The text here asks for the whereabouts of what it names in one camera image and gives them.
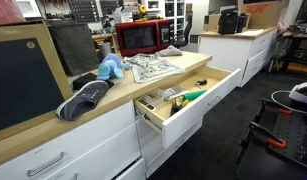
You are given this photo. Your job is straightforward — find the dark grey fabric bin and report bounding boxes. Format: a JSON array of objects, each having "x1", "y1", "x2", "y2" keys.
[{"x1": 49, "y1": 24, "x2": 100, "y2": 76}]

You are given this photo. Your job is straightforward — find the blue plush toy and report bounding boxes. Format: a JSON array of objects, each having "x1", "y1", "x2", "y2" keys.
[{"x1": 97, "y1": 53, "x2": 130, "y2": 80}]

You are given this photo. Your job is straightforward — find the white drawer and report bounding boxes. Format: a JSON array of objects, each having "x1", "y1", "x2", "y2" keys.
[{"x1": 134, "y1": 66, "x2": 240, "y2": 148}]

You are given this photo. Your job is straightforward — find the metal cylinder can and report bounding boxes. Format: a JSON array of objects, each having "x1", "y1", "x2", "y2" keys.
[{"x1": 99, "y1": 42, "x2": 111, "y2": 59}]

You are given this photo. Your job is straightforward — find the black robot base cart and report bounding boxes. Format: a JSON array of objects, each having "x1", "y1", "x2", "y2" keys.
[{"x1": 236, "y1": 99, "x2": 307, "y2": 180}]

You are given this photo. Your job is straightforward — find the patterned white cloth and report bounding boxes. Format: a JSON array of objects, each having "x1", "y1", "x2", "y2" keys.
[{"x1": 124, "y1": 54, "x2": 186, "y2": 83}]

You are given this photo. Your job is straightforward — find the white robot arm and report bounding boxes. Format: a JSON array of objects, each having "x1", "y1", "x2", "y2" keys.
[{"x1": 289, "y1": 82, "x2": 307, "y2": 112}]

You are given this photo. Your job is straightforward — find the cardboard framed black board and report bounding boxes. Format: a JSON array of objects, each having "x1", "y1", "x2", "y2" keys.
[{"x1": 0, "y1": 22, "x2": 72, "y2": 140}]

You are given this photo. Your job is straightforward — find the grey folded rag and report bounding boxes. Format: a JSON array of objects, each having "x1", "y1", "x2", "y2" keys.
[{"x1": 158, "y1": 45, "x2": 182, "y2": 57}]

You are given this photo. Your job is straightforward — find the orange handled clamp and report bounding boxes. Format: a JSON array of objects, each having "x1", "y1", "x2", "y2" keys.
[{"x1": 249, "y1": 121, "x2": 286, "y2": 149}]

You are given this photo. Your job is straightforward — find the black small box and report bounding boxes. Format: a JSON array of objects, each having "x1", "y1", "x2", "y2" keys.
[{"x1": 72, "y1": 73, "x2": 114, "y2": 90}]

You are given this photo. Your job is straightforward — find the large cardboard box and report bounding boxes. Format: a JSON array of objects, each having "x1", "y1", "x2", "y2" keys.
[{"x1": 238, "y1": 0, "x2": 286, "y2": 29}]

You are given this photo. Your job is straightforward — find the white drawer cabinet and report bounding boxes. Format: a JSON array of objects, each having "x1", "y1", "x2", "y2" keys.
[{"x1": 0, "y1": 50, "x2": 242, "y2": 180}]

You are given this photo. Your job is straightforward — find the red microwave oven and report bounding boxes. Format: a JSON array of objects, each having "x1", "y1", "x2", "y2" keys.
[{"x1": 115, "y1": 19, "x2": 170, "y2": 56}]

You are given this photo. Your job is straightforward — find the black coffee machine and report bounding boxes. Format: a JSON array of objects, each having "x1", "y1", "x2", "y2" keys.
[{"x1": 218, "y1": 9, "x2": 248, "y2": 35}]

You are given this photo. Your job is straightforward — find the grey sneaker shoe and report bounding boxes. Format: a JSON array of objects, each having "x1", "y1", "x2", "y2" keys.
[{"x1": 56, "y1": 80, "x2": 109, "y2": 121}]

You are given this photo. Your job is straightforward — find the yellow handled pliers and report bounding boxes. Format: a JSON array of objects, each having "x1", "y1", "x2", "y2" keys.
[{"x1": 170, "y1": 97, "x2": 188, "y2": 115}]

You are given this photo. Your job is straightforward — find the white cable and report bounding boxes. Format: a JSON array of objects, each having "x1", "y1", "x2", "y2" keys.
[{"x1": 270, "y1": 89, "x2": 307, "y2": 115}]

